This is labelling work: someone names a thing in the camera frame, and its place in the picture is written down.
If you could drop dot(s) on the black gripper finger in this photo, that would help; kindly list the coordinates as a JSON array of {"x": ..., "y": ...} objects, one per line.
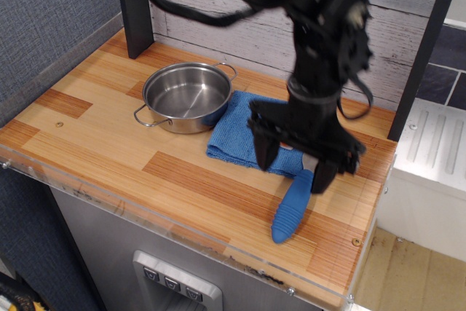
[
  {"x": 266, "y": 145},
  {"x": 324, "y": 174}
]

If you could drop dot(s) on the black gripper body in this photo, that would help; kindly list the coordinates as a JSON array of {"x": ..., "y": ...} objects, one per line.
[{"x": 309, "y": 123}]

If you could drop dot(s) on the blue handled metal fork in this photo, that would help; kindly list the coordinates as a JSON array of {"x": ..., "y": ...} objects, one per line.
[{"x": 291, "y": 210}]

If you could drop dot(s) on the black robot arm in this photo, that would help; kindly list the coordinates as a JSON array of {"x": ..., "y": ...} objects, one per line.
[{"x": 331, "y": 46}]

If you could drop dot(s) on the stainless steel pot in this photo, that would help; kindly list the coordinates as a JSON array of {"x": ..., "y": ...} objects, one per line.
[{"x": 186, "y": 98}]

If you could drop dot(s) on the salmon sushi toy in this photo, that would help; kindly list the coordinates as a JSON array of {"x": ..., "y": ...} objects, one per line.
[{"x": 286, "y": 147}]

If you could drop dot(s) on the blue folded cloth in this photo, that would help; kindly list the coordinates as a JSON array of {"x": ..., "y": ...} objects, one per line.
[{"x": 232, "y": 139}]

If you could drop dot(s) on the white toy sink unit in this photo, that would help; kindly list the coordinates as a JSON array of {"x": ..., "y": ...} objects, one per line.
[{"x": 424, "y": 196}]

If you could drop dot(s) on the silver dispenser button panel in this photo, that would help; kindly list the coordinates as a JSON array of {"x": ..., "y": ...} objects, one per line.
[{"x": 167, "y": 287}]

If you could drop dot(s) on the grey toy kitchen cabinet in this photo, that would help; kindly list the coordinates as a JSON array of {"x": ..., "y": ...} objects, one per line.
[{"x": 107, "y": 243}]

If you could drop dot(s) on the clear acrylic edge guard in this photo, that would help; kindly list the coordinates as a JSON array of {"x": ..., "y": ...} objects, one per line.
[{"x": 216, "y": 208}]

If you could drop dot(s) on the yellow object bottom left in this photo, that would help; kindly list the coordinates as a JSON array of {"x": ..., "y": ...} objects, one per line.
[{"x": 19, "y": 303}]

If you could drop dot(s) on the left dark vertical post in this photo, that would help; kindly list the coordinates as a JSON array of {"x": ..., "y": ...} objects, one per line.
[{"x": 138, "y": 27}]

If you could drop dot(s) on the dark vertical post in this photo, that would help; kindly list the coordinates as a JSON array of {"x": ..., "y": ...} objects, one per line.
[
  {"x": 431, "y": 33},
  {"x": 138, "y": 27}
]

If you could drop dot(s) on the right dark vertical post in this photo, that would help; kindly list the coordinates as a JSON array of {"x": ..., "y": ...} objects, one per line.
[{"x": 431, "y": 33}]

